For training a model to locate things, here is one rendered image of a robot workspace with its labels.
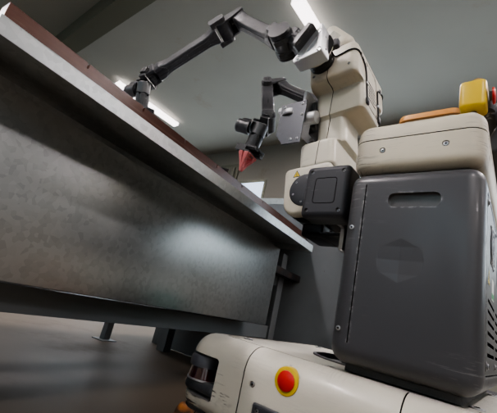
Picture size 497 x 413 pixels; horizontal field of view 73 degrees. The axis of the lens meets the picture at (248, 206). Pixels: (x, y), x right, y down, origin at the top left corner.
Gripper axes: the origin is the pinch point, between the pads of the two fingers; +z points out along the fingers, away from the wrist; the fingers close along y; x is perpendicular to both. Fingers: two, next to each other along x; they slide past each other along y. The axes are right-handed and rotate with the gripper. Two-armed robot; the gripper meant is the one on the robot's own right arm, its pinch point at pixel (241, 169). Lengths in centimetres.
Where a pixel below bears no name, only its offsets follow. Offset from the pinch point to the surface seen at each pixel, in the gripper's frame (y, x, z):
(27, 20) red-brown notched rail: -3, -78, 4
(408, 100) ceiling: -52, 286, -229
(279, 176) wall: -232, 358, -116
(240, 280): 9.4, 17.1, 39.0
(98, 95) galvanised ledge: 20, -68, 14
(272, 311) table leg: 2, 67, 50
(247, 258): 7.2, 18.3, 30.1
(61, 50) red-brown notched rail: -3, -70, 5
